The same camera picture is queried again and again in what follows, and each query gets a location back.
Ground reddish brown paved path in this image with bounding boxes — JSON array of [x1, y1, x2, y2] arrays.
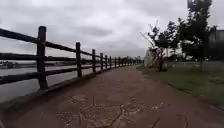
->
[[6, 64, 224, 128]]

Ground green grass strip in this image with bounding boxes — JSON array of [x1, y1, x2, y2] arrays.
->
[[136, 61, 224, 107]]

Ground dark kerb under fence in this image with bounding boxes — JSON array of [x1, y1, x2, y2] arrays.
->
[[0, 63, 134, 125]]

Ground row of trees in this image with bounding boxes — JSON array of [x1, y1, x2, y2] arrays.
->
[[139, 0, 224, 73]]

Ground grey water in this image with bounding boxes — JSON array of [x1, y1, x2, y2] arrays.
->
[[0, 63, 111, 104]]

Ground building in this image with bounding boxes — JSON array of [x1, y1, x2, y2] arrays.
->
[[209, 29, 224, 62]]

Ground dark wooden rail fence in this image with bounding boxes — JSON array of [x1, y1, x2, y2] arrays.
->
[[0, 25, 144, 91]]

